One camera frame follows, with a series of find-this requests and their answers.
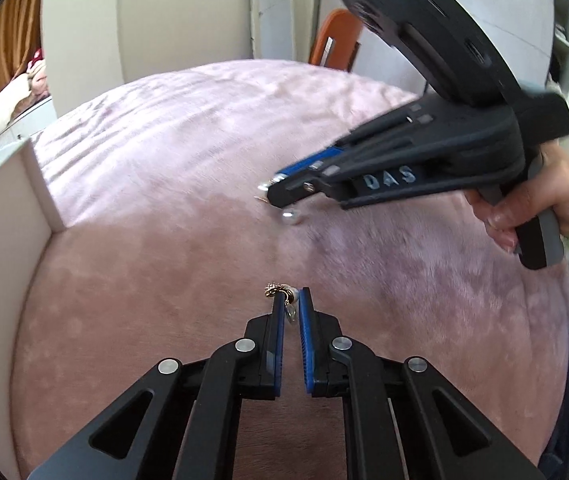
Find small pearl earring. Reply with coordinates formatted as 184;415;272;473
263;282;299;324

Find snowflake pearl earring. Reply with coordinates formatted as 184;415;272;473
254;180;305;226

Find white window seat cabinets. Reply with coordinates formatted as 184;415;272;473
0;97;56;169

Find pink fleece blanket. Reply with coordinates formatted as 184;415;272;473
9;57;569;480

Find pink plush toy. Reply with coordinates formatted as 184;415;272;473
27;47;50;106

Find grey sliding door wardrobe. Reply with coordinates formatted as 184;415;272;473
434;0;558;91

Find white shelf unit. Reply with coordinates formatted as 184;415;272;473
549;0;569;107

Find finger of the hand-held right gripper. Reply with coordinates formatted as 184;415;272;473
276;97;511;182
266;147;466;212

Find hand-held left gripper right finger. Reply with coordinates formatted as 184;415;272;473
298;287;548;480

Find orange chair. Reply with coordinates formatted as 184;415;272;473
309;9;365;72

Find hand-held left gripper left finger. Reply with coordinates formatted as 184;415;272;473
27;290;285;480

